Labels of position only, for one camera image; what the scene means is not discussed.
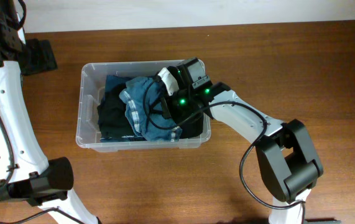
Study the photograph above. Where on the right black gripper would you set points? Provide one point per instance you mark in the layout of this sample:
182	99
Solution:
166	109

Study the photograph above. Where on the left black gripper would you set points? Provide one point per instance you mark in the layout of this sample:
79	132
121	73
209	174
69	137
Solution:
41	56

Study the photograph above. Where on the black garment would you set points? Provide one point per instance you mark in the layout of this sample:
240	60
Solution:
112	121
193	127

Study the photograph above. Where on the blue shorts with plaid trim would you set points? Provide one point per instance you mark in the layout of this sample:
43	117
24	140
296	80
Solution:
144	111

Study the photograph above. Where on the dark blue jeans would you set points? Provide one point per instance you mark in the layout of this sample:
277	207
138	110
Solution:
111	82

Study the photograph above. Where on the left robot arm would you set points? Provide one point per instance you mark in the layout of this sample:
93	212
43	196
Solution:
25	172

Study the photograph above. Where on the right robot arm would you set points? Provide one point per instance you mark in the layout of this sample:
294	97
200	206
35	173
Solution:
288	161

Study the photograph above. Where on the clear plastic storage bin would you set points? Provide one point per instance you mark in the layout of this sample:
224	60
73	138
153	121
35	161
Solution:
92	85

